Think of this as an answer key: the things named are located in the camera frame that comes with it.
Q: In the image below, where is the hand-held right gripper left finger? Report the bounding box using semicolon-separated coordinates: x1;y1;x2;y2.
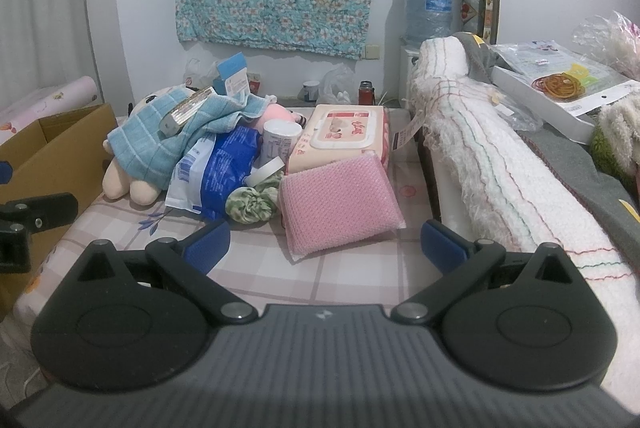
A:
75;219;256;325

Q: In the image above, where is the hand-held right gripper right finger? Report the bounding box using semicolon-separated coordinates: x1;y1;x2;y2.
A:
392;220;576;325

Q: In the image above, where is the brown cardboard box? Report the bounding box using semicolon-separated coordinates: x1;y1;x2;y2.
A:
0;104;119;315

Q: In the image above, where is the green white scrunchie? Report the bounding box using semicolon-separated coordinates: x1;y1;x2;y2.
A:
224;172;284;225

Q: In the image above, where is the blue and white bag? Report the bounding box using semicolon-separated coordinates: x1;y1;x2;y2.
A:
164;125;266;221

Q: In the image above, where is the white tape roll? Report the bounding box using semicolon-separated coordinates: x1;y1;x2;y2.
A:
248;157;286;187

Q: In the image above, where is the pink mesh sponge cloth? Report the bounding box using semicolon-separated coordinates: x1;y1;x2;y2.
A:
277;153;406;259

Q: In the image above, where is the light blue towel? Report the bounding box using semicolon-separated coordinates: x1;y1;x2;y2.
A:
107;87;279;182

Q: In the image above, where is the white cylindrical can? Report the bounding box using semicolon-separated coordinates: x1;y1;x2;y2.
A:
262;118;304;169

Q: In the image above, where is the gold striped box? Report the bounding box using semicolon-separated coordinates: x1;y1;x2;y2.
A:
159;87;217;137

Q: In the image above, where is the pink plush toy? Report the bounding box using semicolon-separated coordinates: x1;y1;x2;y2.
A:
250;104;309;134

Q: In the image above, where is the blue and white carton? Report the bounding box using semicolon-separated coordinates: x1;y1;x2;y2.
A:
212;54;250;101

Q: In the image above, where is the cream plush doll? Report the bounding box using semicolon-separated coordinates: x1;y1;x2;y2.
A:
102;90;174;208

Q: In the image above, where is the white striped rolled blanket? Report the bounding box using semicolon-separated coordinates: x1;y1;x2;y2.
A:
406;36;640;415

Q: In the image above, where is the plaid bed sheet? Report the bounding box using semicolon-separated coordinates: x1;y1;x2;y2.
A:
15;105;441;350

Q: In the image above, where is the pink wet wipes pack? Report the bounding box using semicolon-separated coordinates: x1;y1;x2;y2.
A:
285;104;391;175

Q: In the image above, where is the white flat tray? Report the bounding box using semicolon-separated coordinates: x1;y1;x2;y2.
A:
492;42;640;145

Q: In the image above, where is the crumpled clear plastic bag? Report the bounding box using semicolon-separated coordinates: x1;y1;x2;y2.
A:
182;57;221;89

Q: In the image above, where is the white water dispenser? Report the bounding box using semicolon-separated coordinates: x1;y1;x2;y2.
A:
398;35;427;104

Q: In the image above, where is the bunch of rubber bands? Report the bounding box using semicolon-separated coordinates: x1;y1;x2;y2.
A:
530;72;587;99

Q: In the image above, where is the printed plastic package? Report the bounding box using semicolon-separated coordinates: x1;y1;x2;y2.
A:
494;40;632;115

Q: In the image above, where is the green fuzzy cloth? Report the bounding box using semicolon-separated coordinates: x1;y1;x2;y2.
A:
590;102;640;195

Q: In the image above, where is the blue water jug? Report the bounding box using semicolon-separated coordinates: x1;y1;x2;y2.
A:
403;0;459;44

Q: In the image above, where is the patterned folded board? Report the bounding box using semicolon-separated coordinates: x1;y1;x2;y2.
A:
460;0;501;45

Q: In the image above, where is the clear bag of cream fleece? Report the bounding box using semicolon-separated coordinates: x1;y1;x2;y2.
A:
572;10;640;82

